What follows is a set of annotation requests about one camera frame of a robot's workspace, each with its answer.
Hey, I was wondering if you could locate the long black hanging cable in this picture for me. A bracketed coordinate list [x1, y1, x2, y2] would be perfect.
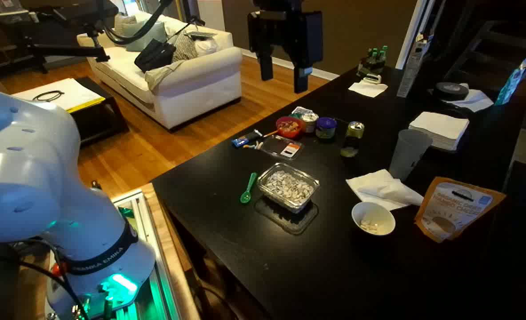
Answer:
[105, 0, 176, 46]

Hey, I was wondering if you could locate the red bowl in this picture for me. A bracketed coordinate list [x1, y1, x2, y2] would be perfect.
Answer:
[274, 114, 306, 141]

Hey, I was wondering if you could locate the black bag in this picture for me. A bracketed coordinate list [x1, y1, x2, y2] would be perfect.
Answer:
[133, 38, 178, 75]

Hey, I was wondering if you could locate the blue lidded container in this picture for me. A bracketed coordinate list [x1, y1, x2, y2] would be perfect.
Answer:
[315, 116, 340, 142]

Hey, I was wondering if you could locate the transparent lid with label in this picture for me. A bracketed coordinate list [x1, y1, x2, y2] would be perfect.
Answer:
[261, 134, 306, 162]

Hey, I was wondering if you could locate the dark wooden staircase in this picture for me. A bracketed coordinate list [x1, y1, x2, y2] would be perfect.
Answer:
[444, 16, 526, 86]

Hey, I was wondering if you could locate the clear plastic cup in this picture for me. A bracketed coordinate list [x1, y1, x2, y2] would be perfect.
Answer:
[387, 128, 434, 182]

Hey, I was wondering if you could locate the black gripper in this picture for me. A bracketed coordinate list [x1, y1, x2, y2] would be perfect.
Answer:
[247, 0, 325, 94]

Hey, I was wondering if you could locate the dark coffee table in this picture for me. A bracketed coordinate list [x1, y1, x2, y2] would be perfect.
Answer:
[11, 77, 132, 146]

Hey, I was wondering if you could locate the white paper sheet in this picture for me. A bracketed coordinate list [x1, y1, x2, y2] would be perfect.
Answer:
[446, 87, 496, 116]

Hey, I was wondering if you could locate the white tall container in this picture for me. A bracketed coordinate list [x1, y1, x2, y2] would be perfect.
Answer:
[395, 32, 432, 100]

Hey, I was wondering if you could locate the small glass spice jar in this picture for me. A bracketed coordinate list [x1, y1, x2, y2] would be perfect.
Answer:
[340, 119, 368, 160]

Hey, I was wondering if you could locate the orange stick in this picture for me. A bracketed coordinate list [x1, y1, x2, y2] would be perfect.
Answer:
[252, 126, 281, 141]

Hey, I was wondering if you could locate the black camera stand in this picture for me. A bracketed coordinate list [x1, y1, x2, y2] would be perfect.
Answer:
[0, 0, 121, 75]

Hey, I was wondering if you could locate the black round dish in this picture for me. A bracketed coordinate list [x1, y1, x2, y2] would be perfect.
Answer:
[434, 80, 471, 102]

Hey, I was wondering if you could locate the transparent bowl with seeds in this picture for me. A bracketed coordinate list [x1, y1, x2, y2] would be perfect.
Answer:
[256, 160, 322, 215]

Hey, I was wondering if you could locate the small white bowl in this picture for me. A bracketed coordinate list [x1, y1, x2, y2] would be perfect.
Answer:
[350, 201, 398, 238]

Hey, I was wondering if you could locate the white book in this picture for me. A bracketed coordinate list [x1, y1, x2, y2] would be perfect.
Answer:
[11, 77, 108, 116]

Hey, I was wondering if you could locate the white sofa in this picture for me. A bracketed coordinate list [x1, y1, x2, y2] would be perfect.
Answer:
[75, 11, 245, 132]

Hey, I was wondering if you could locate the round clear jar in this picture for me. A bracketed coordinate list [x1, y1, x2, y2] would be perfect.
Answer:
[292, 105, 322, 130]

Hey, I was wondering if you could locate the crumpled white napkin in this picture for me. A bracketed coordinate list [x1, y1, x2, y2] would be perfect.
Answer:
[345, 167, 425, 214]

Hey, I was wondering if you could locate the robot mounting stand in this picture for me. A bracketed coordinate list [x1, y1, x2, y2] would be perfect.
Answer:
[110, 183, 201, 320]

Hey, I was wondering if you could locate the grey sofa pillow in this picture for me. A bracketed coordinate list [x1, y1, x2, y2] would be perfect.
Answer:
[112, 14, 171, 54]

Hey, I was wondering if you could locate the green plastic spoon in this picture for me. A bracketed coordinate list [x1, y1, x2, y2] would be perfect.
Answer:
[238, 171, 260, 206]

